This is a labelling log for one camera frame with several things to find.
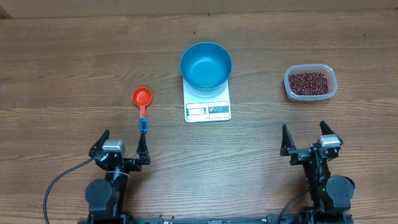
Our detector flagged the clear plastic container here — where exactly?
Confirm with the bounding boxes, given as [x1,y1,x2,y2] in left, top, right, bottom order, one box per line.
[284,64,338,102]

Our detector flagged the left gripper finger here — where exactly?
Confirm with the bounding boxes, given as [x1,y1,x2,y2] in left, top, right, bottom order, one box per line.
[136,132,150,165]
[88,129,109,157]

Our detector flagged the orange measuring scoop blue handle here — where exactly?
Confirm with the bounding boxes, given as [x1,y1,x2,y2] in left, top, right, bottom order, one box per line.
[132,86,153,133]

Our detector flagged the red beans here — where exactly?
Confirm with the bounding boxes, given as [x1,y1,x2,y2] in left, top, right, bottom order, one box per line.
[288,73,329,95]

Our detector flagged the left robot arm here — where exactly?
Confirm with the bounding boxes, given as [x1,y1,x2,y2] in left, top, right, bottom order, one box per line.
[85,129,150,223]

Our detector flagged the right black cable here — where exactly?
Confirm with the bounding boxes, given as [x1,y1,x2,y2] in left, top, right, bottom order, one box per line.
[277,190,312,224]

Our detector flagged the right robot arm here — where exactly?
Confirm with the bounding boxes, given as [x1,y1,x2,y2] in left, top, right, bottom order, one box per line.
[277,121,355,223]

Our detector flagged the black cable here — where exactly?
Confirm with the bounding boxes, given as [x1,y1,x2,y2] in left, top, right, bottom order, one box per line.
[43,157,96,224]
[277,190,312,224]

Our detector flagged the left black cable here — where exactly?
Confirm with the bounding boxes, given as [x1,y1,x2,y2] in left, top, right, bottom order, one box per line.
[43,157,96,224]

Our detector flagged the white kitchen scale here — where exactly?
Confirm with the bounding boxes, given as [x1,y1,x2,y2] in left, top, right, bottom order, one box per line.
[183,80,231,123]

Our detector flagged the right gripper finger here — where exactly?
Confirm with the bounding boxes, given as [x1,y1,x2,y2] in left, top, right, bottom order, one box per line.
[320,120,343,145]
[280,124,296,156]

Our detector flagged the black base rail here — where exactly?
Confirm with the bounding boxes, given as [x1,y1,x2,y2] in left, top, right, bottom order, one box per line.
[77,213,354,224]

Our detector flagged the blue bowl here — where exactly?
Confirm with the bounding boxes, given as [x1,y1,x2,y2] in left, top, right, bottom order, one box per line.
[179,42,233,91]

